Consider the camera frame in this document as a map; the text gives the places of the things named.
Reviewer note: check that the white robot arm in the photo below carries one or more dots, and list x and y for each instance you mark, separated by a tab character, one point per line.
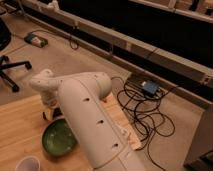
79	97

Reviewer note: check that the dark cabinet at right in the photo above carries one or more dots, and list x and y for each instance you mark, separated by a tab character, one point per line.
200	153

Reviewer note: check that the small orange object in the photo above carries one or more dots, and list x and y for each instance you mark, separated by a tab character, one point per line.
104	99

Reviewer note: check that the green bowl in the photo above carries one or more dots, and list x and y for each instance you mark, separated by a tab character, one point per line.
58	139

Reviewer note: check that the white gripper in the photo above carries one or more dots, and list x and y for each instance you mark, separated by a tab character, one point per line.
50	113

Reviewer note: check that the power strip on floor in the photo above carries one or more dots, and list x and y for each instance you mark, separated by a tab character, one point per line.
35	40

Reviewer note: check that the long metal rail frame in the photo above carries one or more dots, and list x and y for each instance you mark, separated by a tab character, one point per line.
179	65

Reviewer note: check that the black office chair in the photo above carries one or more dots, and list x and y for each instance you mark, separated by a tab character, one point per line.
5	39

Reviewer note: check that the blue power adapter box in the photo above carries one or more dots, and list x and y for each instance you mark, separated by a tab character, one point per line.
150	88

